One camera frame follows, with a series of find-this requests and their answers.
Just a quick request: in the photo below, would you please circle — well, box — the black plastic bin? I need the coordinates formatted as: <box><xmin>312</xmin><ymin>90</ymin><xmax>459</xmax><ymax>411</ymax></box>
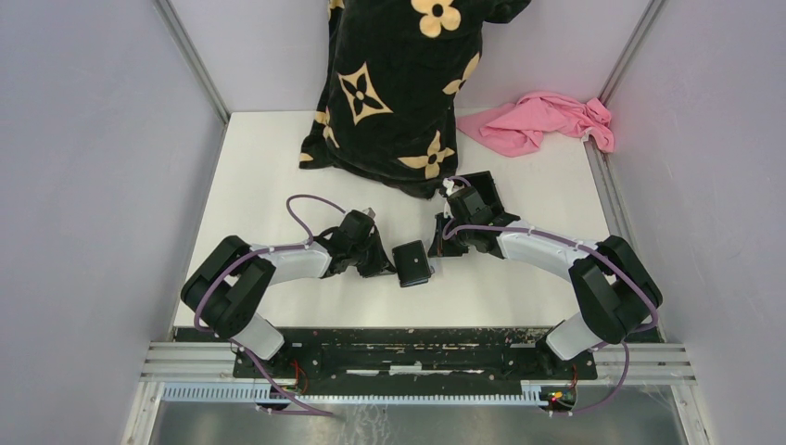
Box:
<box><xmin>447</xmin><ymin>171</ymin><xmax>504</xmax><ymax>220</ymax></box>

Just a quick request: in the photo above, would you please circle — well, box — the black floral blanket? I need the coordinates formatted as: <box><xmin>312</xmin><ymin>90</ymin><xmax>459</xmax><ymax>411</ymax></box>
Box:
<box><xmin>298</xmin><ymin>0</ymin><xmax>526</xmax><ymax>199</ymax></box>

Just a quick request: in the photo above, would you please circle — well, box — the white slotted cable duct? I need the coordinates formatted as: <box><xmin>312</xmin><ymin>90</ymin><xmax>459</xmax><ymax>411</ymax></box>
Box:
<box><xmin>161</xmin><ymin>382</ymin><xmax>547</xmax><ymax>408</ymax></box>

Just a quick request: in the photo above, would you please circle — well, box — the pink cloth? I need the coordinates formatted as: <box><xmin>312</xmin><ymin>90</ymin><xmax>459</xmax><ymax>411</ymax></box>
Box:
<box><xmin>457</xmin><ymin>92</ymin><xmax>615</xmax><ymax>158</ymax></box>

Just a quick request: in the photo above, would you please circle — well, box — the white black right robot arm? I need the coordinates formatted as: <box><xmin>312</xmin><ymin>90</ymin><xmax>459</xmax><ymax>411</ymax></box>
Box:
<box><xmin>439</xmin><ymin>177</ymin><xmax>663</xmax><ymax>378</ymax></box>

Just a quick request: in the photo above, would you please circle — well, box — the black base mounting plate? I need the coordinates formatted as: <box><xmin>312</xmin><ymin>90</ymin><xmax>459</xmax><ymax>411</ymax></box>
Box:
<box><xmin>263</xmin><ymin>327</ymin><xmax>598</xmax><ymax>396</ymax></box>

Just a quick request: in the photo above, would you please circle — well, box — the black leather card holder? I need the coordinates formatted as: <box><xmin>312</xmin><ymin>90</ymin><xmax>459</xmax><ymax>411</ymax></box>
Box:
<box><xmin>392</xmin><ymin>240</ymin><xmax>433</xmax><ymax>288</ymax></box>

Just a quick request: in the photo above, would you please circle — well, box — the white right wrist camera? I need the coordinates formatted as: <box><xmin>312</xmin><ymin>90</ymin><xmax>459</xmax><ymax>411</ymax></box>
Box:
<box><xmin>441</xmin><ymin>178</ymin><xmax>466</xmax><ymax>197</ymax></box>

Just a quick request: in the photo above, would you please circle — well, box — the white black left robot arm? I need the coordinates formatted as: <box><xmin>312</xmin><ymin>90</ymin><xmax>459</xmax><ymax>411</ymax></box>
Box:
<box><xmin>180</xmin><ymin>210</ymin><xmax>396</xmax><ymax>377</ymax></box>

